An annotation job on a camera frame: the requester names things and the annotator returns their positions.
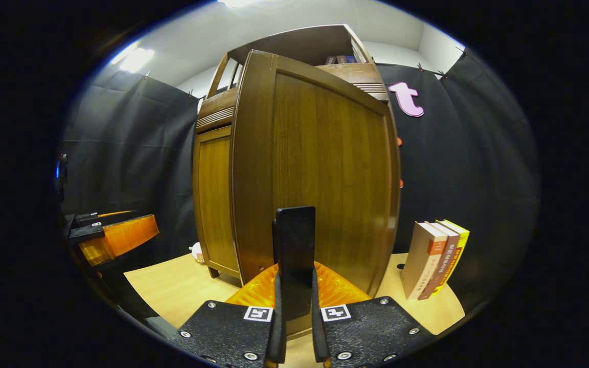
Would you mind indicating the dark brown shelf book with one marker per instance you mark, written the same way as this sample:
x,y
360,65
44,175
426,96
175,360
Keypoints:
x,y
331,60

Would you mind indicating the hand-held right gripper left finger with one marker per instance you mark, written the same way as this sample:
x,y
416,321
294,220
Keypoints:
x,y
276,332

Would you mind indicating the small white object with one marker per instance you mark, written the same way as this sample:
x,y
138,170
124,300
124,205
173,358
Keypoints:
x,y
197,253

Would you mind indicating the wooden double-door shoe cabinet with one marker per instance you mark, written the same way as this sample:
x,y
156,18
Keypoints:
x,y
299,46

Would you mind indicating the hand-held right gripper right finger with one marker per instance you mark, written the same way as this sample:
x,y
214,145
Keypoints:
x,y
319,332

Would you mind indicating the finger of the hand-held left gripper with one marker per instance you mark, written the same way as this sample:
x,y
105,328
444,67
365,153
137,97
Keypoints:
x,y
87,217
120,237

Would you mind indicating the black backdrop cloth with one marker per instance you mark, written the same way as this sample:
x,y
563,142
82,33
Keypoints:
x,y
478,179

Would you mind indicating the wooden cabinet door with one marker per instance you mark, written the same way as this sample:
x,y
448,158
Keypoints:
x,y
215,204
325,163

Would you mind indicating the ceiling light panel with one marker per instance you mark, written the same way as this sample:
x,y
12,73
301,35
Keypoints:
x,y
137,60

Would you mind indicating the beige book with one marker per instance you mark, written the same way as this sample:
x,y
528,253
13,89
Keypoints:
x,y
420,260

